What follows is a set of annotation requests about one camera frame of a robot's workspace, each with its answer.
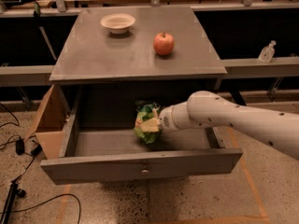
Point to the white paper bowl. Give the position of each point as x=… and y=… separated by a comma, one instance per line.
x=118, y=23

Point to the round metal drawer knob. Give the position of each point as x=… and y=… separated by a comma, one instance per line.
x=145, y=172

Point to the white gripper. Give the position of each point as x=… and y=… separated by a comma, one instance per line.
x=166, y=121

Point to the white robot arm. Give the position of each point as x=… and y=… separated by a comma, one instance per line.
x=205, y=109

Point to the grey wooden cabinet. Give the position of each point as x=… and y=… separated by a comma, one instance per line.
x=94, y=57

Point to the brown cardboard box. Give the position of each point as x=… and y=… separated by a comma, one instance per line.
x=49, y=122

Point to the clear sanitizer bottle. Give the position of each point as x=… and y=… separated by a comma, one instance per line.
x=268, y=52

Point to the red apple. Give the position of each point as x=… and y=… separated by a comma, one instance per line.
x=163, y=43

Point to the grey open top drawer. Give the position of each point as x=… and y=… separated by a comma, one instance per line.
x=100, y=144

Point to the green rice chip bag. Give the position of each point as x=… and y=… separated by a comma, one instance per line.
x=144, y=112

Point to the black tripod leg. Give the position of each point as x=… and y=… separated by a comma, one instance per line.
x=13, y=193

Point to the black power adapter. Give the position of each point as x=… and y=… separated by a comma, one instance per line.
x=19, y=147

